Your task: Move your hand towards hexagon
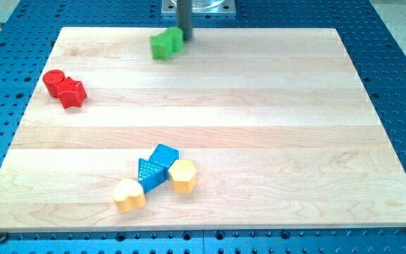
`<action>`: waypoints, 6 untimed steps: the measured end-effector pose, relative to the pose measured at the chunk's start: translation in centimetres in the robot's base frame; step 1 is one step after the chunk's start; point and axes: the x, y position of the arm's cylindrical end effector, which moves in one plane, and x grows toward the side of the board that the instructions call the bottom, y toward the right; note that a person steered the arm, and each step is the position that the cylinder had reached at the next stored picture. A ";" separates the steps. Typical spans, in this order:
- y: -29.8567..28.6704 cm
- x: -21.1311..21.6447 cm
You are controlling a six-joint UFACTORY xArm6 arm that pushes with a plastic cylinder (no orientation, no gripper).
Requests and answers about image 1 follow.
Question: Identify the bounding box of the yellow hexagon block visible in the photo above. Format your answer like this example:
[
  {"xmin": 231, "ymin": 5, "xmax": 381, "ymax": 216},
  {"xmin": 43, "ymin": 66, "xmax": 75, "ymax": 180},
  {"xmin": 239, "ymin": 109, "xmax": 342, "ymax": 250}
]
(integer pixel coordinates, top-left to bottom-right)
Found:
[{"xmin": 168, "ymin": 159, "xmax": 197, "ymax": 193}]

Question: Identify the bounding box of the blue cube block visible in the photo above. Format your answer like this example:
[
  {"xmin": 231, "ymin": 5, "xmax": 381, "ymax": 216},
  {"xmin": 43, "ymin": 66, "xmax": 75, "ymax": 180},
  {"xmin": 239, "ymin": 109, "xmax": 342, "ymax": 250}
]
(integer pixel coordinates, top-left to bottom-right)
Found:
[{"xmin": 149, "ymin": 144, "xmax": 179, "ymax": 180}]

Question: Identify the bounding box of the blue triangle block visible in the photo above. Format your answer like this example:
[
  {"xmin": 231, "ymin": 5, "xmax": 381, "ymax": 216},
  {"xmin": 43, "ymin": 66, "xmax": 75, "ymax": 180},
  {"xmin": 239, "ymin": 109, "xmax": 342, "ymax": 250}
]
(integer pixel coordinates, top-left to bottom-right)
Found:
[{"xmin": 137, "ymin": 158, "xmax": 165, "ymax": 193}]

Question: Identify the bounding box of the light wooden board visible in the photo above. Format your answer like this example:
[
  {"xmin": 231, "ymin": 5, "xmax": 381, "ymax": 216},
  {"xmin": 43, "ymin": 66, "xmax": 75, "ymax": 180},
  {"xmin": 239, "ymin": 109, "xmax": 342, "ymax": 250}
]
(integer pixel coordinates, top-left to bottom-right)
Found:
[{"xmin": 0, "ymin": 27, "xmax": 406, "ymax": 232}]

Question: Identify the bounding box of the green star block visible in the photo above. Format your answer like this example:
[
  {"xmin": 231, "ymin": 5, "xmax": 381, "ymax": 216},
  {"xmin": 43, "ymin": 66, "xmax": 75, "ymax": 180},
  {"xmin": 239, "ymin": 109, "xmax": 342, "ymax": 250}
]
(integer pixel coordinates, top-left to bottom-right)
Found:
[{"xmin": 150, "ymin": 33, "xmax": 173, "ymax": 61}]

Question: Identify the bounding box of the green cylinder block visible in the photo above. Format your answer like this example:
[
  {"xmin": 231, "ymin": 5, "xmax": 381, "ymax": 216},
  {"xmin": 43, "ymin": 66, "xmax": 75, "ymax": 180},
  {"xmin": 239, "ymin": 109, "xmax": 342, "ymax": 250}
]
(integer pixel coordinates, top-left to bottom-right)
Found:
[{"xmin": 165, "ymin": 27, "xmax": 183, "ymax": 52}]

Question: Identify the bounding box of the yellow heart block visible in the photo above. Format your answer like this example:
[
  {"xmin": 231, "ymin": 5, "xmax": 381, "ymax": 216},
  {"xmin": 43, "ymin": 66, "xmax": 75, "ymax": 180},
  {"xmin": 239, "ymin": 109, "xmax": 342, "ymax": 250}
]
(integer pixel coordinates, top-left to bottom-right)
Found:
[{"xmin": 112, "ymin": 178, "xmax": 146, "ymax": 212}]

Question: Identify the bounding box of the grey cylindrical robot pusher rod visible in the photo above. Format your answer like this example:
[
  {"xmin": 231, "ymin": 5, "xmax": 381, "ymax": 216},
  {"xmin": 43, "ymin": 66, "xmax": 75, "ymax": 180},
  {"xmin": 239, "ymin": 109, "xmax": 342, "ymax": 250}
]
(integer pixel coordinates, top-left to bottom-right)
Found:
[{"xmin": 176, "ymin": 0, "xmax": 193, "ymax": 41}]

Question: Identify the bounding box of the red star block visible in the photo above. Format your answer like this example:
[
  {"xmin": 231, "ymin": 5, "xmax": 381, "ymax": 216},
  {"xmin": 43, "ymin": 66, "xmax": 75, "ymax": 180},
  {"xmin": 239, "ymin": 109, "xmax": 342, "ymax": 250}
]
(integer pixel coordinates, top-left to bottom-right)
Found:
[{"xmin": 56, "ymin": 78, "xmax": 87, "ymax": 109}]

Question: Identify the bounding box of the red cylinder block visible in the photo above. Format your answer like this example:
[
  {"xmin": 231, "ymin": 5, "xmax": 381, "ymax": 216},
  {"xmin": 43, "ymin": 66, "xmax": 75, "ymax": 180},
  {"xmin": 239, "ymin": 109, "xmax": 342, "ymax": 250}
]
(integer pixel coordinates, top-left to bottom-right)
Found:
[{"xmin": 42, "ymin": 69, "xmax": 66, "ymax": 98}]

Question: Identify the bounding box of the blue perforated metal table plate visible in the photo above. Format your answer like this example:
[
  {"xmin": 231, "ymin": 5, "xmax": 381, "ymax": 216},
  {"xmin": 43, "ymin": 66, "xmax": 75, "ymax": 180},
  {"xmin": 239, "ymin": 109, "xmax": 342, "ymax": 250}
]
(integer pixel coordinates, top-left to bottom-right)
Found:
[{"xmin": 0, "ymin": 0, "xmax": 406, "ymax": 253}]

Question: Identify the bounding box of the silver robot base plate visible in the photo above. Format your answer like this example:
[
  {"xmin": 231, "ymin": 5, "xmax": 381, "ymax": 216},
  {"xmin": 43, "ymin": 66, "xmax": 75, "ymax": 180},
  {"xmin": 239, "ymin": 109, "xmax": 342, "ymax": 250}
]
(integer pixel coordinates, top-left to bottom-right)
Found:
[{"xmin": 161, "ymin": 0, "xmax": 236, "ymax": 16}]

